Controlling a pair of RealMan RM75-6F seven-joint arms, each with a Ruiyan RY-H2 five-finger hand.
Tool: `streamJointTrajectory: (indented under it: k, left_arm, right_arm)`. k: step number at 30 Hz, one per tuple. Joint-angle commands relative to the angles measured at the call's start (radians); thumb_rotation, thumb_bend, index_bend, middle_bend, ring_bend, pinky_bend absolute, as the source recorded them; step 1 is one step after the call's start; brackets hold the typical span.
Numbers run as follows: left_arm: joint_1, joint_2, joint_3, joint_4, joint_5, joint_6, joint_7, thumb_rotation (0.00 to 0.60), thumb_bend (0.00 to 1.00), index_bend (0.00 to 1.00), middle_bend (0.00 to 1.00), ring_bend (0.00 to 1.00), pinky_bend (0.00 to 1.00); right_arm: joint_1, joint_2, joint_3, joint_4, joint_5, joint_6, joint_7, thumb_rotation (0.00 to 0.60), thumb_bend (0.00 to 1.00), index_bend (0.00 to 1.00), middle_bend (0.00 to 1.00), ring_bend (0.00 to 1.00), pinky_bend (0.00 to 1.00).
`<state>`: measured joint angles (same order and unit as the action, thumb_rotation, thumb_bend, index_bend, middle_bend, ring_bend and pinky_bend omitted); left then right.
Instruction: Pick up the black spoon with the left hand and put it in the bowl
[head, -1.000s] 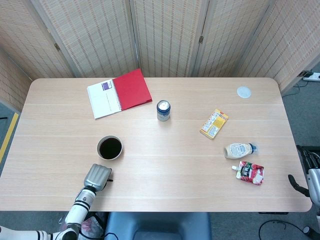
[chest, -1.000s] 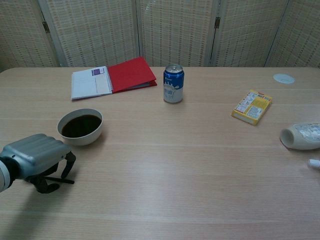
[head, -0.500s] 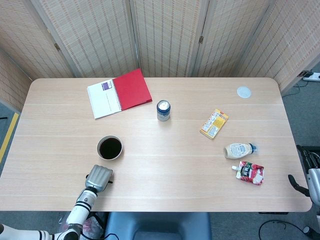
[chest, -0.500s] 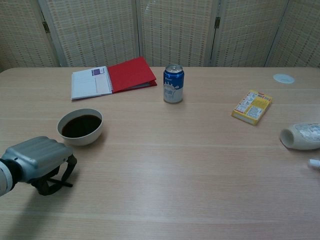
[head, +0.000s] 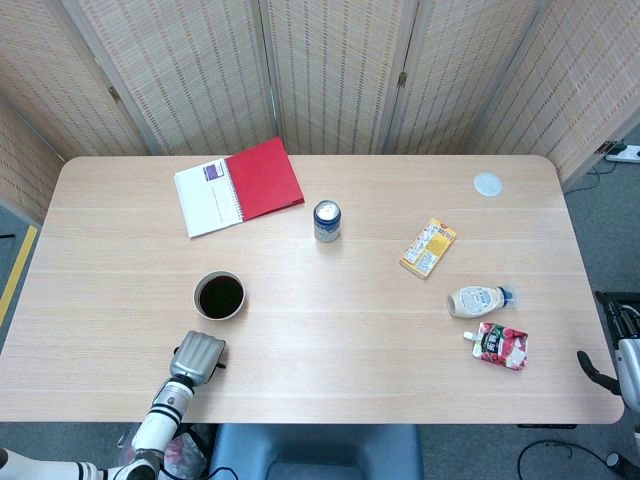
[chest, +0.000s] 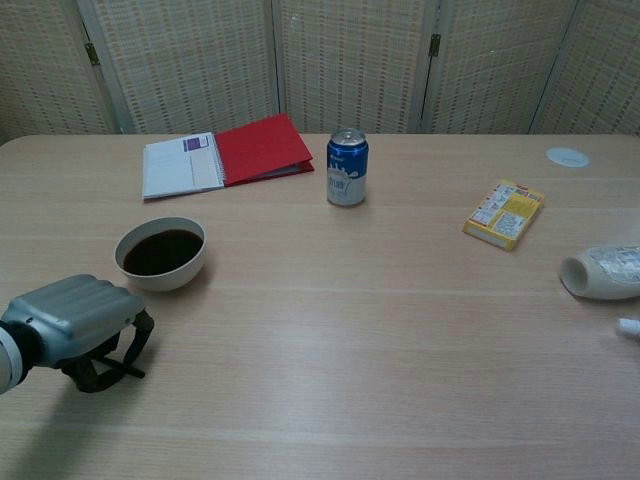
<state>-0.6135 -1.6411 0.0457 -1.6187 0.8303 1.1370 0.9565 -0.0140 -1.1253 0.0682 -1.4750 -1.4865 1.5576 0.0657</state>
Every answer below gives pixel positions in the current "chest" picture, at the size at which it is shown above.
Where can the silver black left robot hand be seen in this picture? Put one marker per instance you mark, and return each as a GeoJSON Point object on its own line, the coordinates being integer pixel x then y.
{"type": "Point", "coordinates": [80, 315]}

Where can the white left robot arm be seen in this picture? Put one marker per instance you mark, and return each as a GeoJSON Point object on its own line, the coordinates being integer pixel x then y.
{"type": "Point", "coordinates": [10, 357]}

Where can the white bowl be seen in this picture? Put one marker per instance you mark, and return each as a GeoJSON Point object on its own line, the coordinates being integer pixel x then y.
{"type": "Point", "coordinates": [160, 255]}

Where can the red spiral notebook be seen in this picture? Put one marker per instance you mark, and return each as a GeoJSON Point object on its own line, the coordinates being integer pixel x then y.
{"type": "Point", "coordinates": [260, 150]}

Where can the woven folding screen panel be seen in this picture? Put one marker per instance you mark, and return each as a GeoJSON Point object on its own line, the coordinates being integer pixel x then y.
{"type": "Point", "coordinates": [600, 65]}
{"type": "Point", "coordinates": [190, 65]}
{"type": "Point", "coordinates": [350, 65]}
{"type": "Point", "coordinates": [45, 70]}
{"type": "Point", "coordinates": [495, 65]}

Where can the brass screen hinge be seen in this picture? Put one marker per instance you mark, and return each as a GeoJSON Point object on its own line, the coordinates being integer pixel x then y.
{"type": "Point", "coordinates": [90, 53]}
{"type": "Point", "coordinates": [435, 44]}

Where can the blue white drink can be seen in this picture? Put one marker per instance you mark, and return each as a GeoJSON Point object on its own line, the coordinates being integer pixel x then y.
{"type": "Point", "coordinates": [346, 175]}

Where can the yellow cardboard box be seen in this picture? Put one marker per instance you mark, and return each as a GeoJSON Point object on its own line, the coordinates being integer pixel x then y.
{"type": "Point", "coordinates": [505, 215]}

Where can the white round table cap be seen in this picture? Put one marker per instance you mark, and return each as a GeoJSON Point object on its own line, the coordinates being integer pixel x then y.
{"type": "Point", "coordinates": [567, 156]}

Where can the cream squeeze bottle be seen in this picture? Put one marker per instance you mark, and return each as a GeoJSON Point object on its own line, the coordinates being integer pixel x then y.
{"type": "Point", "coordinates": [605, 275]}

